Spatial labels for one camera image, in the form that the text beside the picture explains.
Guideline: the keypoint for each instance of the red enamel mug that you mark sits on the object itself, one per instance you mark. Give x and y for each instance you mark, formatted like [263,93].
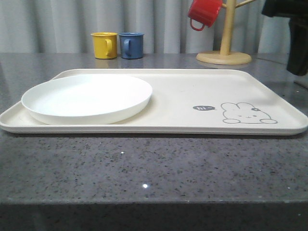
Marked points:
[204,12]

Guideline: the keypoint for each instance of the wooden mug tree stand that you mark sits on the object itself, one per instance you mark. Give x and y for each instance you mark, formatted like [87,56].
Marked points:
[225,56]

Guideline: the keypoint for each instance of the cream rabbit serving tray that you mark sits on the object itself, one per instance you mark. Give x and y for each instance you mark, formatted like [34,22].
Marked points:
[197,101]

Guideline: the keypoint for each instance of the blue enamel mug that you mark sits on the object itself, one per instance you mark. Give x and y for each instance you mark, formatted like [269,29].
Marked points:
[131,45]

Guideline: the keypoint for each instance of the white round plate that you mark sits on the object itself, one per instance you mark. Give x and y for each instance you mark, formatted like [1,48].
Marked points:
[87,99]

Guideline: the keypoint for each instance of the yellow enamel mug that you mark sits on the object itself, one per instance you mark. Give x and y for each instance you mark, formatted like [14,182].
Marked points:
[105,45]

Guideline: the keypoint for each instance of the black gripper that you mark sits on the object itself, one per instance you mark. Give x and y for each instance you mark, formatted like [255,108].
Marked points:
[297,12]

